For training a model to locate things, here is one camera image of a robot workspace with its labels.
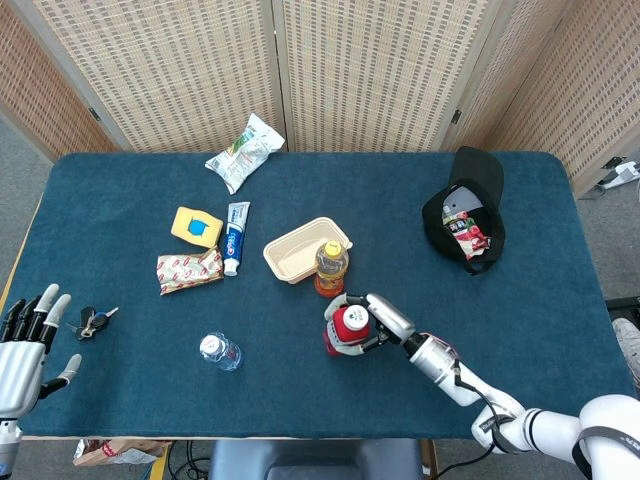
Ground red patterned paper wrapper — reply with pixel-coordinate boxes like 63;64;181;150
156;247;225;296

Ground black box on floor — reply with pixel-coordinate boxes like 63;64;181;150
604;295;640;317

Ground red snack packet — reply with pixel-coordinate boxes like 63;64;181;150
440;209;491;261

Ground red juice bottle white cap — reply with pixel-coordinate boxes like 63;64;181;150
322;303;372;357

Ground grey white shoe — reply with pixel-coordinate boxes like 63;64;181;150
612;317;640;389

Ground black baseball cap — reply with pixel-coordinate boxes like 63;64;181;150
421;145;506;275

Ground woven folding screen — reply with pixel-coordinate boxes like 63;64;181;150
0;0;640;199

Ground black floor cables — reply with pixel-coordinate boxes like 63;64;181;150
167;439;212;480

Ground yellow sponge with blue centre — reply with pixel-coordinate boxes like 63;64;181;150
170;205;224;249

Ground blue table cloth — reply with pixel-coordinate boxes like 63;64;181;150
0;151;636;441

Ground beige plastic food container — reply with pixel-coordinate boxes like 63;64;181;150
262;215;354;286

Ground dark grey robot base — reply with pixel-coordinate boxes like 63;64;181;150
207;438;434;480

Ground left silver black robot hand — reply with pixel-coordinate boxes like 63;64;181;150
0;283;84;419

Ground orange drink bottle yellow cap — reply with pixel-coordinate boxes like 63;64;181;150
313;239;351;299

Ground white crinkled snack bag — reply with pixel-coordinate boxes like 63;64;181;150
204;112;287;195

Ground blue white toothpaste tube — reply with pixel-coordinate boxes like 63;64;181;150
222;201;252;277

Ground bunch of keys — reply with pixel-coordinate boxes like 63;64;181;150
65;305;120;342

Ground clear water bottle white cap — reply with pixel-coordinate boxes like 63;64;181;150
198;331;244;372

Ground white power strip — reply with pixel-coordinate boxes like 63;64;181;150
597;157;640;190

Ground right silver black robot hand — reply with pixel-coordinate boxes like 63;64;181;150
323;292;417;358

